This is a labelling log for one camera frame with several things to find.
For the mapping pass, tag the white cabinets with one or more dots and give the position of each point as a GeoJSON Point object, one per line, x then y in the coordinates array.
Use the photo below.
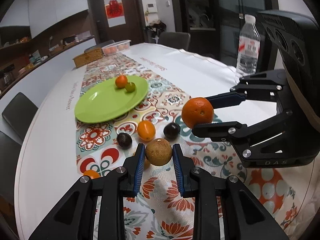
{"type": "Point", "coordinates": [50, 72]}
{"type": "Point", "coordinates": [50, 10]}

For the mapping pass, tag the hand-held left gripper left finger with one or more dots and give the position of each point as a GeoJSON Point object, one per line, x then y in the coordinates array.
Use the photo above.
{"type": "Point", "coordinates": [138, 172]}

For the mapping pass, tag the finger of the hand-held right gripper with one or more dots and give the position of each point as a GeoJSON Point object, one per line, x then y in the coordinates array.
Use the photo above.
{"type": "Point", "coordinates": [225, 100]}
{"type": "Point", "coordinates": [215, 130]}

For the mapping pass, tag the white upper cabinets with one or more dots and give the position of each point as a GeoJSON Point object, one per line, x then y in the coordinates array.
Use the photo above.
{"type": "Point", "coordinates": [50, 10]}

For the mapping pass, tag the small orange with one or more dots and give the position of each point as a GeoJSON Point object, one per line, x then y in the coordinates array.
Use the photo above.
{"type": "Point", "coordinates": [121, 81]}
{"type": "Point", "coordinates": [91, 173]}

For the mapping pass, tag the pile of small oranges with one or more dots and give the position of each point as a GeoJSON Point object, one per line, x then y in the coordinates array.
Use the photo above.
{"type": "Point", "coordinates": [112, 50]}

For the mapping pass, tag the green lime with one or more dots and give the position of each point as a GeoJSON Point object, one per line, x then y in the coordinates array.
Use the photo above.
{"type": "Point", "coordinates": [130, 87]}

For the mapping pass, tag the small cluttered rack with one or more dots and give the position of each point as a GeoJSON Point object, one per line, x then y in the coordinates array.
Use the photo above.
{"type": "Point", "coordinates": [156, 30]}

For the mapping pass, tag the clear plastic water bottle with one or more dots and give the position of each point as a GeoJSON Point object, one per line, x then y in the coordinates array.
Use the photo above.
{"type": "Point", "coordinates": [247, 47]}

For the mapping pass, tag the white plastic basket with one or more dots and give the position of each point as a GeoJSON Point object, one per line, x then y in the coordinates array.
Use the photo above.
{"type": "Point", "coordinates": [116, 48]}

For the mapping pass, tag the woven wicker box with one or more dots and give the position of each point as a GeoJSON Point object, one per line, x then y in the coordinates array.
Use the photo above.
{"type": "Point", "coordinates": [87, 57]}

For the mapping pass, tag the patterned white tablecloth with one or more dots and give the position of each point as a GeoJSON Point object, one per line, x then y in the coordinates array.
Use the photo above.
{"type": "Point", "coordinates": [187, 62]}

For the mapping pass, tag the oval orange kumquat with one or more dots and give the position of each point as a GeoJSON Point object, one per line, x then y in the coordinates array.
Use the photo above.
{"type": "Point", "coordinates": [146, 130]}

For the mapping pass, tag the dark grey chair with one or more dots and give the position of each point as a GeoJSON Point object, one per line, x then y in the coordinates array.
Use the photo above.
{"type": "Point", "coordinates": [18, 115]}
{"type": "Point", "coordinates": [96, 47]}
{"type": "Point", "coordinates": [8, 162]}
{"type": "Point", "coordinates": [172, 41]}

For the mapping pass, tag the red and white door poster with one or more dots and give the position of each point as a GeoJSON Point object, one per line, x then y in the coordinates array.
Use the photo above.
{"type": "Point", "coordinates": [114, 11]}

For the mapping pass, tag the brown round fruit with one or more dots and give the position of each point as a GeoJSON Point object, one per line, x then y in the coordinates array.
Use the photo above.
{"type": "Point", "coordinates": [158, 152]}

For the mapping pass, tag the white lower cabinets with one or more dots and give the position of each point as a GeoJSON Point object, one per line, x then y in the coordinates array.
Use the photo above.
{"type": "Point", "coordinates": [50, 72]}

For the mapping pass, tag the green plate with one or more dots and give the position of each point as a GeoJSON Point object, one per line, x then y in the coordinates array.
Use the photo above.
{"type": "Point", "coordinates": [105, 102]}

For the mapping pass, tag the dark plum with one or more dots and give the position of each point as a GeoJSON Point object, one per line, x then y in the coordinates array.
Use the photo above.
{"type": "Point", "coordinates": [171, 130]}
{"type": "Point", "coordinates": [124, 140]}

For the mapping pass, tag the large orange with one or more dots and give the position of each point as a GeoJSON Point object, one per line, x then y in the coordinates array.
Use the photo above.
{"type": "Point", "coordinates": [197, 112]}

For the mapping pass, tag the white wall intercom panel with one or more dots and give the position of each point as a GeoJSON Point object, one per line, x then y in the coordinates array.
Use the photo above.
{"type": "Point", "coordinates": [152, 8]}

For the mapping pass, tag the dark framed glass door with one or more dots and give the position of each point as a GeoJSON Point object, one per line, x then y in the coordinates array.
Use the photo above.
{"type": "Point", "coordinates": [212, 17]}

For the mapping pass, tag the dark brown door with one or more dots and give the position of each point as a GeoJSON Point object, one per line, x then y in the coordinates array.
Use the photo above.
{"type": "Point", "coordinates": [130, 17]}

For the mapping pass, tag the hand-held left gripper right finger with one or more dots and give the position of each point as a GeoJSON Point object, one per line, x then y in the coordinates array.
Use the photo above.
{"type": "Point", "coordinates": [178, 170]}

